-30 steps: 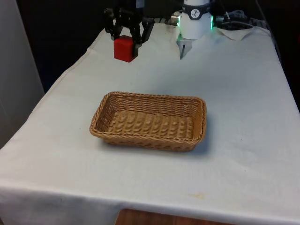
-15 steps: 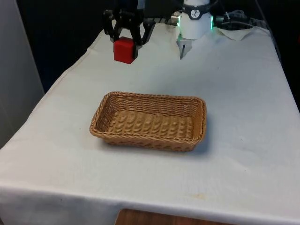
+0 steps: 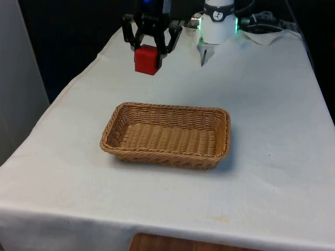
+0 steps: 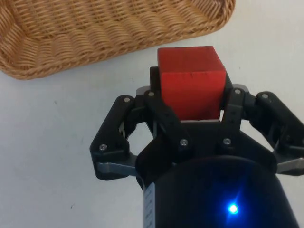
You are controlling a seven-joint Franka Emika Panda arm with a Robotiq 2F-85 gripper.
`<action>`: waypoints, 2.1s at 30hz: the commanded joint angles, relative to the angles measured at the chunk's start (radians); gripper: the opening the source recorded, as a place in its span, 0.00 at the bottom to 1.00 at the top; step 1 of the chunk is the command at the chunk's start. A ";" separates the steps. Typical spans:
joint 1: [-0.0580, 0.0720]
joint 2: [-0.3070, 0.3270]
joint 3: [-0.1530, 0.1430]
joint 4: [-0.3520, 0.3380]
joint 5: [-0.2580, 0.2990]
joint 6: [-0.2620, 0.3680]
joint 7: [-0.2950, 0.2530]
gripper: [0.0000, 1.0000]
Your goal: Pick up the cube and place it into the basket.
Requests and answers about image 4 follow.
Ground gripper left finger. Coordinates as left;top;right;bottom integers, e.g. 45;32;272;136
89;66;192;181

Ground red cube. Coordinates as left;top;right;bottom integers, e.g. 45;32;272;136
157;46;227;121

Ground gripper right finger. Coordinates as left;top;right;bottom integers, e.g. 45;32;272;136
215;73;304;177

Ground wicker basket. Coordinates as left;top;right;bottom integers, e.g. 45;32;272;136
0;0;237;81

